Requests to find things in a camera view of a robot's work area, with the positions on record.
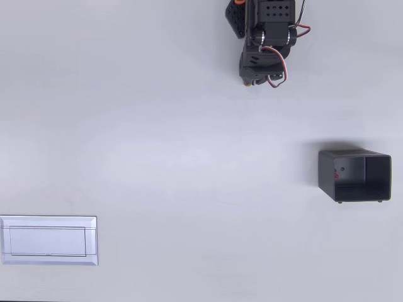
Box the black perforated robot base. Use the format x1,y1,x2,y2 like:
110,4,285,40
224,0,247,40

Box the black open plastic box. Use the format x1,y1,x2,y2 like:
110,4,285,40
317,149,393,204

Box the red white gripper servo cable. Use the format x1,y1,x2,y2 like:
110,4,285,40
259,45,289,89

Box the red wrist servo cable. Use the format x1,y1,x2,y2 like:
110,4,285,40
292,23,312,37

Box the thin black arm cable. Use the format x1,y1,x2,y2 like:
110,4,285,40
297,0,308,25

